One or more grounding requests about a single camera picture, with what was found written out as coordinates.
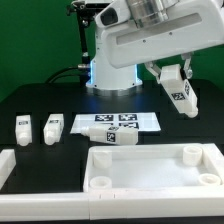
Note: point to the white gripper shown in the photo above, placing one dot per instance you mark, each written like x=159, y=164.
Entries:
x=160, y=29

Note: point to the white desk tabletop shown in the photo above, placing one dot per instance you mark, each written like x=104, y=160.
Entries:
x=143, y=167

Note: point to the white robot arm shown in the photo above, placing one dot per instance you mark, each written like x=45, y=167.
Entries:
x=107, y=79

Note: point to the white marker base sheet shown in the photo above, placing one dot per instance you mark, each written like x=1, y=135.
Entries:
x=146, y=122

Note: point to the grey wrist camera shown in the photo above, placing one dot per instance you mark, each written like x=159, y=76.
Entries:
x=116, y=14

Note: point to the black camera stand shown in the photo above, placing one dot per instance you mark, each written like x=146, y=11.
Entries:
x=84, y=17

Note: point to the white U-shaped fence frame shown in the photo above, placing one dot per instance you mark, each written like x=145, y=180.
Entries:
x=114, y=204

